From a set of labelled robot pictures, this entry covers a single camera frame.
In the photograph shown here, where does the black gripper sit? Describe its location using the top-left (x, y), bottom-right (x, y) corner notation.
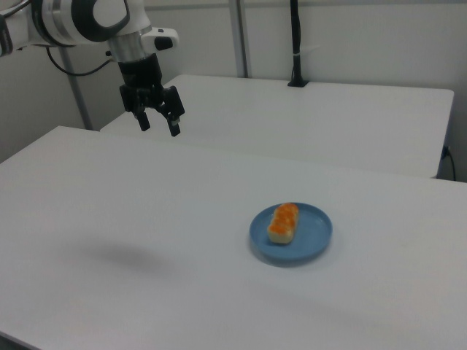
top-left (117, 52), bottom-right (185, 138)

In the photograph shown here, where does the bread with orange topping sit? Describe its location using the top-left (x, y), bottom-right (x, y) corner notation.
top-left (266, 202), bottom-right (301, 244)

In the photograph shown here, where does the white side table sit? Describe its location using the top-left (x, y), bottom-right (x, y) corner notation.
top-left (99, 74), bottom-right (455, 180)

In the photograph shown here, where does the blue round plate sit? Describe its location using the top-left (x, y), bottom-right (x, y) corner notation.
top-left (249, 203), bottom-right (333, 264)

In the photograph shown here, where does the grey metal frame post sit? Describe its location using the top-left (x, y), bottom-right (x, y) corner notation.
top-left (58, 46), bottom-right (93, 131)
top-left (228, 0), bottom-right (253, 79)

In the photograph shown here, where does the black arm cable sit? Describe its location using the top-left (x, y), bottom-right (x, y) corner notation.
top-left (45, 47), bottom-right (112, 77)

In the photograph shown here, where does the black wall cable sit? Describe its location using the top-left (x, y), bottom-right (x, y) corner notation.
top-left (441, 144), bottom-right (458, 182)

